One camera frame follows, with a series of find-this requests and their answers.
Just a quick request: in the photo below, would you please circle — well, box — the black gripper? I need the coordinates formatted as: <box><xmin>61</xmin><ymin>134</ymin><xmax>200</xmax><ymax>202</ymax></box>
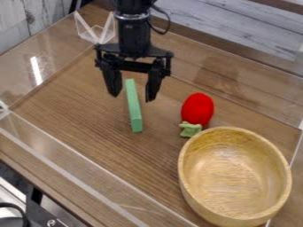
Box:
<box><xmin>94</xmin><ymin>12</ymin><xmax>173</xmax><ymax>102</ymax></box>

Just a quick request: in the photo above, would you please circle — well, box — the long green block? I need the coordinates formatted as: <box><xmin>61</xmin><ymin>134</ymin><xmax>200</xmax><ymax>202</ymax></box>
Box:
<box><xmin>125</xmin><ymin>79</ymin><xmax>142</xmax><ymax>133</ymax></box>

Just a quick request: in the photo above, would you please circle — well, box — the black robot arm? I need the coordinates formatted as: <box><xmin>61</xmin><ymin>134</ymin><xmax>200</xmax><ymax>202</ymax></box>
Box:
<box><xmin>94</xmin><ymin>0</ymin><xmax>173</xmax><ymax>102</ymax></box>

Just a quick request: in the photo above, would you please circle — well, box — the brown wooden bowl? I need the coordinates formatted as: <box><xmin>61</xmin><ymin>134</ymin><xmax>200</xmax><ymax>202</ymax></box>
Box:
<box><xmin>177</xmin><ymin>127</ymin><xmax>292</xmax><ymax>227</ymax></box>

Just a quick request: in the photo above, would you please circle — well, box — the red plush strawberry toy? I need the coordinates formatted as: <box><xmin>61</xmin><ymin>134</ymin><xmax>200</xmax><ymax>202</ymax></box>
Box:
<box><xmin>179</xmin><ymin>92</ymin><xmax>213</xmax><ymax>137</ymax></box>

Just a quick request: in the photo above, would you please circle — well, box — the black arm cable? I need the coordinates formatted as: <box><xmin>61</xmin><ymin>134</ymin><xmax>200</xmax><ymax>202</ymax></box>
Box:
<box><xmin>146</xmin><ymin>4</ymin><xmax>172</xmax><ymax>35</ymax></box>

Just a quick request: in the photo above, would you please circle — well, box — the black metal table frame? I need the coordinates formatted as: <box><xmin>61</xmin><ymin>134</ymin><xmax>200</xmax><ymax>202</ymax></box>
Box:
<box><xmin>0</xmin><ymin>161</ymin><xmax>86</xmax><ymax>227</ymax></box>

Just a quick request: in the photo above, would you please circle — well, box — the black cable at corner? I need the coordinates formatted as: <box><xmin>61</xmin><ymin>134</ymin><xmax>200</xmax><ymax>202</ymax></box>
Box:
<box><xmin>0</xmin><ymin>201</ymin><xmax>30</xmax><ymax>227</ymax></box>

